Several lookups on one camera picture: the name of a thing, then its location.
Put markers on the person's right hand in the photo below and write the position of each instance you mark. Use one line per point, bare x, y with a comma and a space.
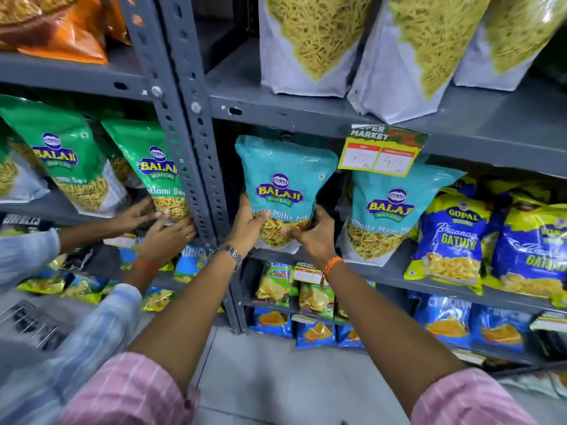
319, 241

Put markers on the person's left hand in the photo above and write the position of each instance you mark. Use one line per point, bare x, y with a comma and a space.
242, 232

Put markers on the person's left thumb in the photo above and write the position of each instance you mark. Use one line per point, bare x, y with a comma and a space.
261, 221

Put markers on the person's right thumb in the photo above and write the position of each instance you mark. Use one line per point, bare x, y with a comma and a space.
294, 232

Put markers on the teal snack mix packet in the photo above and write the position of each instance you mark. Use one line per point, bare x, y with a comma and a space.
390, 199
283, 172

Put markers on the person's left forearm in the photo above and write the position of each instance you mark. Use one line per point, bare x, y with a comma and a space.
190, 314

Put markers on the person's right forearm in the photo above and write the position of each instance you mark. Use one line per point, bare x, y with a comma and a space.
390, 336

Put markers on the small white red price label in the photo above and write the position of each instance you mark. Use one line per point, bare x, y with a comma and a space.
307, 274

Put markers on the silver wristwatch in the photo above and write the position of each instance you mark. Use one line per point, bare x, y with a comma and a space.
230, 254

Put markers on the green chips packet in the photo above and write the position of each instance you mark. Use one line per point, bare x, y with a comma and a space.
273, 285
316, 298

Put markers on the small blue chips packet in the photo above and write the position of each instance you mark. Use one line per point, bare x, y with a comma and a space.
350, 337
315, 334
271, 323

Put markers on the yellow shelf price tag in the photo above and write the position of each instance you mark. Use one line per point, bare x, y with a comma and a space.
381, 150

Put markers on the green sev snack packet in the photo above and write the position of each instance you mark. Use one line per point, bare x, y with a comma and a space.
150, 172
120, 165
17, 176
62, 150

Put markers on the blue yellow gathiya packet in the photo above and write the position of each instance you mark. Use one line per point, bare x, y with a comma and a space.
452, 243
531, 256
500, 190

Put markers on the large blue chips packet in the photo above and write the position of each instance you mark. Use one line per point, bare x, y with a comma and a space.
500, 331
443, 318

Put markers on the row of yellow blue packets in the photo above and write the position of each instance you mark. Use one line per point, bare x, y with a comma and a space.
84, 288

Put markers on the white packet of yellow sev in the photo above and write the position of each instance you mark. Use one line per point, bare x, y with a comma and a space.
412, 57
310, 35
509, 39

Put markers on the pink checked shirt sleeve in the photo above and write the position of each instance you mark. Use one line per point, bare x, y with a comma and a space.
128, 393
469, 400

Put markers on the grey metal shelf rack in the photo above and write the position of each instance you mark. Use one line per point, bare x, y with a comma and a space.
487, 123
66, 75

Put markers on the black snack packet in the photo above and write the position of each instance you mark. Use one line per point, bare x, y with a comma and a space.
22, 222

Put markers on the orange snack packet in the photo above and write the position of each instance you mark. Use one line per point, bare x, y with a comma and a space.
48, 26
118, 17

